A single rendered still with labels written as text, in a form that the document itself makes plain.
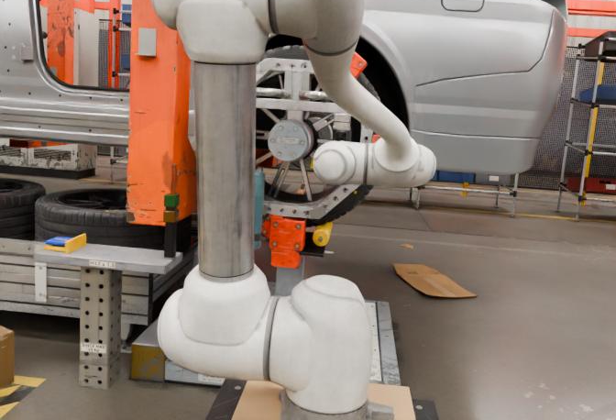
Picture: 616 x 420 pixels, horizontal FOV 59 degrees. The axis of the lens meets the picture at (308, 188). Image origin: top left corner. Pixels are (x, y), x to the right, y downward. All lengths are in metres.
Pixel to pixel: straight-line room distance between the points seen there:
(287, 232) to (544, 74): 1.25
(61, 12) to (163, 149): 3.46
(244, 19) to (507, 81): 1.69
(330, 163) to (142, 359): 1.08
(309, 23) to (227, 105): 0.18
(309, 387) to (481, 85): 1.65
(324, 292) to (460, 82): 1.54
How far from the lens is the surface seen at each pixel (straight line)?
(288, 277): 2.13
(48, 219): 2.42
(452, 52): 2.36
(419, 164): 1.30
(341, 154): 1.25
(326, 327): 0.97
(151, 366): 2.02
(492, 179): 6.08
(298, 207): 1.91
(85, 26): 6.92
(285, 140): 1.74
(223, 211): 0.92
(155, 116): 1.93
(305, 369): 1.00
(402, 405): 1.21
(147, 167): 1.95
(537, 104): 2.46
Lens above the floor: 0.95
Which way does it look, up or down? 8 degrees down
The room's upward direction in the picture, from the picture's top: 4 degrees clockwise
